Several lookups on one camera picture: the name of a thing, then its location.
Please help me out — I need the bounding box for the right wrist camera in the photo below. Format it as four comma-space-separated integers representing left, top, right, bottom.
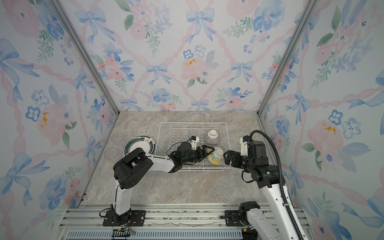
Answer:
240, 136, 250, 156

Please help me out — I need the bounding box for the white wire dish rack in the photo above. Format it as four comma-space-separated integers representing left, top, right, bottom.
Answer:
153, 121, 235, 172

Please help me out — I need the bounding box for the right corner aluminium profile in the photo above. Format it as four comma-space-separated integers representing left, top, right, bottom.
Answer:
258, 0, 318, 116

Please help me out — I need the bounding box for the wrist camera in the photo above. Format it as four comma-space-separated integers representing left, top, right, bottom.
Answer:
240, 136, 250, 156
188, 136, 200, 151

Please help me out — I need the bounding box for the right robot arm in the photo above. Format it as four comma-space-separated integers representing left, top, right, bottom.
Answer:
224, 139, 309, 240

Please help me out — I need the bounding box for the corner aluminium profile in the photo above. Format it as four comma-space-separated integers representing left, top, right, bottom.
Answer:
258, 0, 318, 116
48, 0, 120, 115

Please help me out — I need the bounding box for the left corner aluminium profile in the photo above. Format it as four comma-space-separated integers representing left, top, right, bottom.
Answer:
48, 0, 120, 115

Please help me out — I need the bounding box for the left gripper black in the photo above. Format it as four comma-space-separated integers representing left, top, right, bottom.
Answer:
181, 145, 215, 166

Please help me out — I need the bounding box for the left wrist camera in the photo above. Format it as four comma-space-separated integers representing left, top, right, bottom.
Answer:
188, 136, 200, 151

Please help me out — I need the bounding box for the clear glass front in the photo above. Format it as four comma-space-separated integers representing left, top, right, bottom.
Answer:
111, 133, 125, 145

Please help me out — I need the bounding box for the clear glass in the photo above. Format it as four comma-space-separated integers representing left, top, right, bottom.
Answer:
104, 147, 119, 160
111, 133, 125, 145

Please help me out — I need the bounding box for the yellow blue patterned bowl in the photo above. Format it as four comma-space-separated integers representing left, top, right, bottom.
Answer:
207, 147, 224, 166

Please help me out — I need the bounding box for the black corrugated cable conduit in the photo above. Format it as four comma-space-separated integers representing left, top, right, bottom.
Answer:
248, 129, 304, 240

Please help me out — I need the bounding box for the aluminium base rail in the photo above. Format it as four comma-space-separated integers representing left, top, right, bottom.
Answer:
58, 203, 313, 240

